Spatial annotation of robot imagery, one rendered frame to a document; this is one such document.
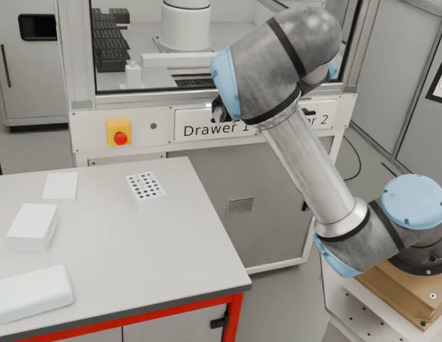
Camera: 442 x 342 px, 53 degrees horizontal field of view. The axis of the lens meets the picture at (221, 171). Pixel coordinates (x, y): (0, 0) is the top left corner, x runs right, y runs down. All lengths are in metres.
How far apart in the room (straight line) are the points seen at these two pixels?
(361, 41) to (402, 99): 1.62
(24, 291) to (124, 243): 0.27
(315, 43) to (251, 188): 1.07
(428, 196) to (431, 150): 2.14
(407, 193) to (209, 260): 0.50
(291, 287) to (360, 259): 1.25
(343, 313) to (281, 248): 1.00
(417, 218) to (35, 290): 0.79
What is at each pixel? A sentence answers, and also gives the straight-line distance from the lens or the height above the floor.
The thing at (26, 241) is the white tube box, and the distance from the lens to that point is 1.17.
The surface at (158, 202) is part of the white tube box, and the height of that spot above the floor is 0.78.
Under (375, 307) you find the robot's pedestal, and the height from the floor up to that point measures 0.76.
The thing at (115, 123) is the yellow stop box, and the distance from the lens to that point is 1.39.
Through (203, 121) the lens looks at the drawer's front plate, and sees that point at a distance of 1.47.
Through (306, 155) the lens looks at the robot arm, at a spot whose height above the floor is 1.16.
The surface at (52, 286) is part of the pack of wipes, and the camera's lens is 1.05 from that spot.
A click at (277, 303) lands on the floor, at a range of 2.09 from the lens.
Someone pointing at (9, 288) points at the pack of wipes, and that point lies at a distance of 1.07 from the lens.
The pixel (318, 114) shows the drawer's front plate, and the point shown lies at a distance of 1.66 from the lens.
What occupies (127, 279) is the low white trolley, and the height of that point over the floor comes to 0.76.
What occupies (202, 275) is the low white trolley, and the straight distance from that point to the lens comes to 1.10.
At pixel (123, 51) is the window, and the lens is 1.35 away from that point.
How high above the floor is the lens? 1.57
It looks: 34 degrees down
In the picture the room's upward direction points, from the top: 7 degrees clockwise
